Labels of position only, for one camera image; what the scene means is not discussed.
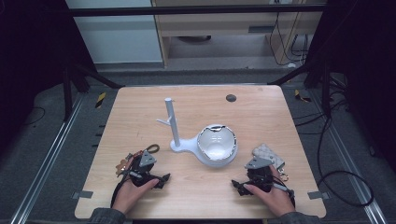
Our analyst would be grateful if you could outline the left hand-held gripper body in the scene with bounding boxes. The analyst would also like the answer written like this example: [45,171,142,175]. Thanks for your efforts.
[125,149,158,189]

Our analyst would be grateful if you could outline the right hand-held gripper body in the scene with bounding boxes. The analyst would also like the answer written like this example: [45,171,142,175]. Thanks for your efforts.
[245,156,288,192]

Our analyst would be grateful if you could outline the white quilted pouch with ring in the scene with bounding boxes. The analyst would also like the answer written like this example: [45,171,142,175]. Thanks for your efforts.
[251,143,290,183]

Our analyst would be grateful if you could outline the brown bear keychain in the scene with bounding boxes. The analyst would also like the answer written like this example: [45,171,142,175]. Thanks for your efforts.
[115,143,161,177]

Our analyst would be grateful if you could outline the white stand with bowl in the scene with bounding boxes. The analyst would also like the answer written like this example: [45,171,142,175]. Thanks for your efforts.
[156,97,239,169]

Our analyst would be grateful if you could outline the person's left hand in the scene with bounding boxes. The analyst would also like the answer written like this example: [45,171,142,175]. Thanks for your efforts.
[111,177,160,216]

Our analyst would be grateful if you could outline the person's right hand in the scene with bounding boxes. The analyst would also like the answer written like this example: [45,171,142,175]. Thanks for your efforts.
[243,164,296,217]

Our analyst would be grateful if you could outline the yellow black floor tape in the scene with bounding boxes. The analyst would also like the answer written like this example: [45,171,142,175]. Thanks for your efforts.
[293,89,312,104]
[94,91,107,109]

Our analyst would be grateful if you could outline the black metal stand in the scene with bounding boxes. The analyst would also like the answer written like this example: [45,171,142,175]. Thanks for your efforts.
[267,57,333,119]
[61,60,125,123]

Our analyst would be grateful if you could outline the white cabinet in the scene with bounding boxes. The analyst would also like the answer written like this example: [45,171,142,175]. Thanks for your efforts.
[64,0,164,65]

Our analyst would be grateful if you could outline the dark curtain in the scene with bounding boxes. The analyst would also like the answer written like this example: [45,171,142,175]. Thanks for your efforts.
[0,0,96,153]
[306,0,396,174]

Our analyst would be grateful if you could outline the light wooden desk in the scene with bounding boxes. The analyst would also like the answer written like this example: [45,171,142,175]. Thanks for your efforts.
[151,0,328,68]

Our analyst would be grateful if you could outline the black horizontal bar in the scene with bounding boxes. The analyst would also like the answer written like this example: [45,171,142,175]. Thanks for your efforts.
[66,4,328,17]

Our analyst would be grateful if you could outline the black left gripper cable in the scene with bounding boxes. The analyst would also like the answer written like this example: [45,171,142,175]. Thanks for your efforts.
[109,176,126,209]

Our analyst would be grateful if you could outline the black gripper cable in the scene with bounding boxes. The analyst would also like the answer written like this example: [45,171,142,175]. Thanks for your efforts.
[284,186,296,208]
[109,176,126,209]

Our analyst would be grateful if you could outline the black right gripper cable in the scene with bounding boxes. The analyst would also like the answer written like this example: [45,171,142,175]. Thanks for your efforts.
[284,186,296,208]

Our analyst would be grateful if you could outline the looped black floor cable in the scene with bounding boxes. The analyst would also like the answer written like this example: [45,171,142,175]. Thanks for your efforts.
[316,115,375,208]

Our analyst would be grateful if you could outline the metal floor rail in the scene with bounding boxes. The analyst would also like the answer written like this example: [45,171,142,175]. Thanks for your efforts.
[9,94,85,224]
[309,90,389,224]

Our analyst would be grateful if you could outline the thin black floor cable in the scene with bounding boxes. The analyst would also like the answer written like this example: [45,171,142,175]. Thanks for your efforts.
[22,106,47,127]

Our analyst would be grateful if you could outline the black cables behind desk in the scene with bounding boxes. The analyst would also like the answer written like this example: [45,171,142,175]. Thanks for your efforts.
[269,11,310,67]

